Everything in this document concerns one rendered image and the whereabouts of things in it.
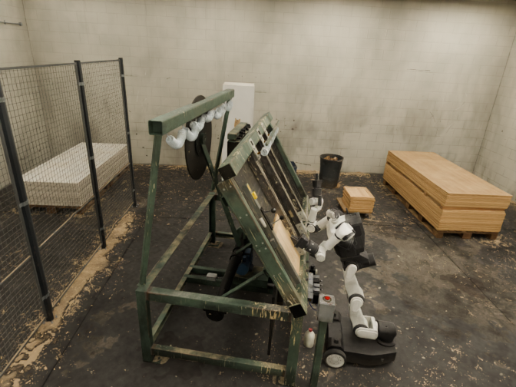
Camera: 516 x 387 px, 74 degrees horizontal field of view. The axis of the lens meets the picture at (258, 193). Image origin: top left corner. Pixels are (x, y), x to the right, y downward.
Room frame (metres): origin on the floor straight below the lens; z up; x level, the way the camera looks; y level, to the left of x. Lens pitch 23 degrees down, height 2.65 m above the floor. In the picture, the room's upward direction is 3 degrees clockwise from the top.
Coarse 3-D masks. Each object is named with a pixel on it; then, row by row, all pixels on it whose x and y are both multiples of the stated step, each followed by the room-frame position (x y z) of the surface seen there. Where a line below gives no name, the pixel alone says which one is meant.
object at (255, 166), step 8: (256, 152) 2.83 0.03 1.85; (264, 152) 2.81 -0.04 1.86; (248, 160) 2.82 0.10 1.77; (256, 160) 2.85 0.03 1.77; (256, 168) 2.81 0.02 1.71; (256, 176) 2.81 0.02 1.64; (264, 176) 2.81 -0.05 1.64; (264, 184) 2.80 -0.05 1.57; (264, 192) 2.80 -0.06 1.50; (272, 192) 2.79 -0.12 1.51; (272, 200) 2.79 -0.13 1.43; (280, 208) 2.78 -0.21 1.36; (288, 224) 2.77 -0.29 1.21; (296, 248) 2.75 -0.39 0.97
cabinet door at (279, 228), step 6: (276, 216) 2.73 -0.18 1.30; (276, 222) 2.64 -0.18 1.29; (276, 228) 2.56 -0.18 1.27; (282, 228) 2.70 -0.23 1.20; (276, 234) 2.49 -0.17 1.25; (282, 234) 2.61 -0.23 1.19; (288, 234) 2.75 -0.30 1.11; (282, 240) 2.53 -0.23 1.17; (288, 240) 2.67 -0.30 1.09; (288, 246) 2.59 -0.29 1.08; (288, 252) 2.52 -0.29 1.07; (294, 252) 2.66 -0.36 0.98; (294, 258) 2.58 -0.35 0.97; (294, 264) 2.49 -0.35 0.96
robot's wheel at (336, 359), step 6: (324, 354) 2.33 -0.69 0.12; (330, 354) 2.29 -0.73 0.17; (336, 354) 2.28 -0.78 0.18; (342, 354) 2.29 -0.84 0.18; (324, 360) 2.30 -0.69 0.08; (330, 360) 2.31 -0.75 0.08; (336, 360) 2.30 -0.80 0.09; (342, 360) 2.29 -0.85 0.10; (330, 366) 2.29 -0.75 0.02; (336, 366) 2.28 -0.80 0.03; (342, 366) 2.28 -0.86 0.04
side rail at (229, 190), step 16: (224, 192) 2.16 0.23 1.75; (240, 192) 2.18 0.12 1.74; (240, 208) 2.14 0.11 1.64; (240, 224) 2.14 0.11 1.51; (256, 224) 2.13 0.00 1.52; (256, 240) 2.13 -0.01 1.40; (272, 256) 2.11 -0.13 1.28; (272, 272) 2.11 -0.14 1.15; (288, 288) 2.09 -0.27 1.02; (288, 304) 2.09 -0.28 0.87
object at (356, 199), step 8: (344, 192) 5.85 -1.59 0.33; (352, 192) 5.68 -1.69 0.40; (360, 192) 5.71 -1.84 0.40; (368, 192) 5.71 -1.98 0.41; (344, 200) 5.77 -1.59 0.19; (352, 200) 5.46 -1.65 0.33; (360, 200) 5.47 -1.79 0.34; (368, 200) 5.46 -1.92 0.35; (344, 208) 5.56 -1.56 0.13; (352, 208) 5.45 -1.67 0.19; (360, 208) 5.47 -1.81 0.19; (368, 208) 5.48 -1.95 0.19
